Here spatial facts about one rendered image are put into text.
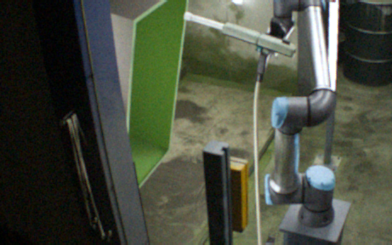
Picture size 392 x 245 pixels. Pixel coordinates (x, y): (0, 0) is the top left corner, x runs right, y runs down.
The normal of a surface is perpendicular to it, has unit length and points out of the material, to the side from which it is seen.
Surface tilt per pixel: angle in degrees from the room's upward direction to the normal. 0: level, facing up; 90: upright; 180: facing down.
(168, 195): 0
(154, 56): 90
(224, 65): 90
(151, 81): 90
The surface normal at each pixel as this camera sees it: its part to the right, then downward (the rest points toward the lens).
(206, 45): -0.44, 0.52
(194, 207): -0.07, -0.83
